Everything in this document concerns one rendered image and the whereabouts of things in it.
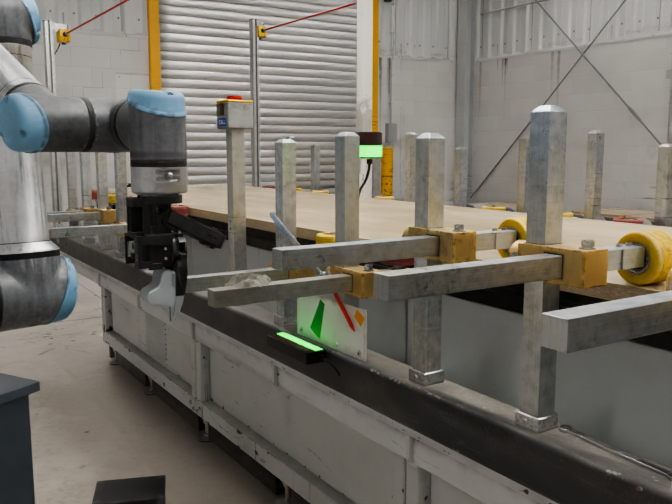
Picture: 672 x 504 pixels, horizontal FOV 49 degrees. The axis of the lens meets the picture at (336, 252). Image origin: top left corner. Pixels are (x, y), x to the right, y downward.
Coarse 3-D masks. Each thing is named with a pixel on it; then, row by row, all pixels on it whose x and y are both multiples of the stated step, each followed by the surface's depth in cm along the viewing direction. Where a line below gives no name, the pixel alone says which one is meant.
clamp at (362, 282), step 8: (336, 272) 145; (344, 272) 143; (352, 272) 141; (360, 272) 139; (368, 272) 139; (352, 280) 141; (360, 280) 139; (368, 280) 139; (352, 288) 141; (360, 288) 139; (368, 288) 139; (360, 296) 139; (368, 296) 139
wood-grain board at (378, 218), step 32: (128, 192) 338; (192, 192) 338; (224, 192) 338; (256, 192) 338; (256, 224) 211; (320, 224) 196; (384, 224) 196; (448, 224) 196; (480, 224) 196; (576, 224) 196; (608, 224) 196; (640, 224) 196; (480, 256) 138; (576, 288) 117; (608, 288) 112; (640, 288) 107
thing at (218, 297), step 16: (208, 288) 128; (224, 288) 128; (240, 288) 128; (256, 288) 130; (272, 288) 132; (288, 288) 134; (304, 288) 135; (320, 288) 137; (336, 288) 139; (208, 304) 128; (224, 304) 127; (240, 304) 129
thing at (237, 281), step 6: (234, 276) 130; (240, 276) 130; (246, 276) 131; (252, 276) 131; (258, 276) 131; (264, 276) 133; (228, 282) 130; (234, 282) 130; (240, 282) 128; (246, 282) 128; (252, 282) 128; (258, 282) 130; (264, 282) 131; (270, 282) 133
